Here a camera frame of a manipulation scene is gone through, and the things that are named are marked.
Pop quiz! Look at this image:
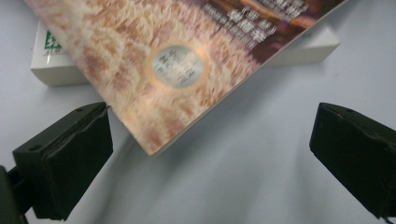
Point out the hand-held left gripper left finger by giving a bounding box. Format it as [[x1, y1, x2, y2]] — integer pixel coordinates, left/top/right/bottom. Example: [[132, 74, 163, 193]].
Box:
[[12, 101, 115, 222]]

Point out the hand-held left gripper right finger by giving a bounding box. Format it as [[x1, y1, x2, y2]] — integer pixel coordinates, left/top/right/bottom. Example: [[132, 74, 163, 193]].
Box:
[[308, 102, 396, 220]]

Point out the white snow scene magazine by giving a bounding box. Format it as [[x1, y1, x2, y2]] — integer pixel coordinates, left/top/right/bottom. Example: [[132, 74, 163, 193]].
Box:
[[29, 20, 342, 88]]

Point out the orange-brown cover magazine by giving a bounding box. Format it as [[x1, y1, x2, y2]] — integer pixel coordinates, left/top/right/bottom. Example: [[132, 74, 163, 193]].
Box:
[[22, 0, 348, 157]]

